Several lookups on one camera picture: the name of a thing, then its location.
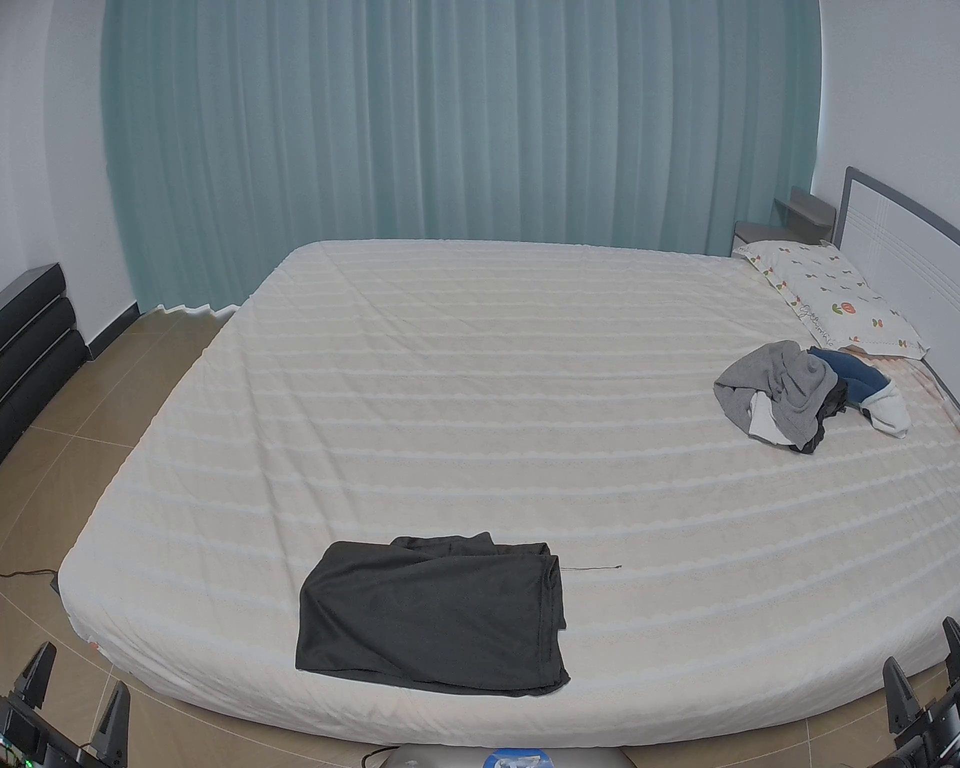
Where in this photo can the black chest of drawers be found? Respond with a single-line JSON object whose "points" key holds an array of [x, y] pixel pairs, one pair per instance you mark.
{"points": [[34, 337]]}

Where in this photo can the grey bedside table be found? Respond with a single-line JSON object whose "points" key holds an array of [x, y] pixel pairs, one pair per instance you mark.
{"points": [[806, 206]]}

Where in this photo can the white printed pillow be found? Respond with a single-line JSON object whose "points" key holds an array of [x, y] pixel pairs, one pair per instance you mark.
{"points": [[832, 292]]}

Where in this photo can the blue-green curtain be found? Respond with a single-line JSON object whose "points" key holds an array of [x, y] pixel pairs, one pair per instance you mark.
{"points": [[450, 112]]}

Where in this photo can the bed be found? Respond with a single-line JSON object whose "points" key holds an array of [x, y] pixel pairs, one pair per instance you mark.
{"points": [[487, 412]]}

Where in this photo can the black T-shirt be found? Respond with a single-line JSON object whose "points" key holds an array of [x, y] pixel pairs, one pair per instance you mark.
{"points": [[427, 615]]}

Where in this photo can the pile of clothes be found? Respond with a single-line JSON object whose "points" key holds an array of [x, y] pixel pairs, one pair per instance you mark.
{"points": [[780, 382]]}

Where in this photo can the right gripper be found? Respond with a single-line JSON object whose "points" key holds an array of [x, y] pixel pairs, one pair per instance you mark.
{"points": [[934, 731]]}

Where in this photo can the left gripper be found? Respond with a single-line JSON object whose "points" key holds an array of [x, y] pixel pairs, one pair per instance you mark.
{"points": [[45, 739]]}

